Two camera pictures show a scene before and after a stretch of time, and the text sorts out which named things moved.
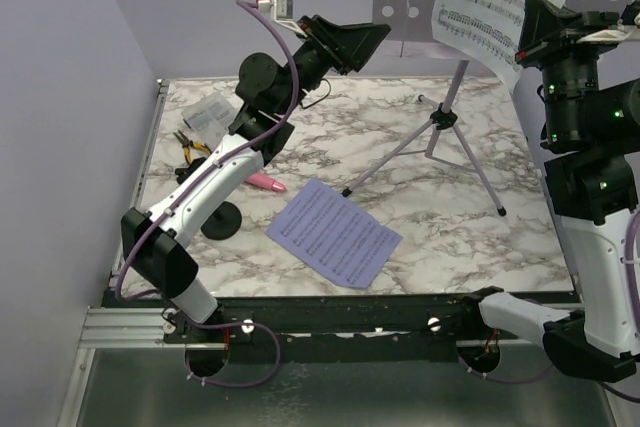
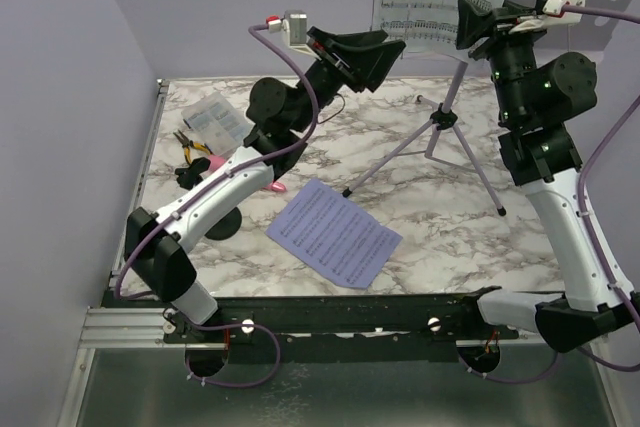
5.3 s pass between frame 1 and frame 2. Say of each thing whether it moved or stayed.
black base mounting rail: stayed
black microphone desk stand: stayed
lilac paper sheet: stayed
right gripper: moved
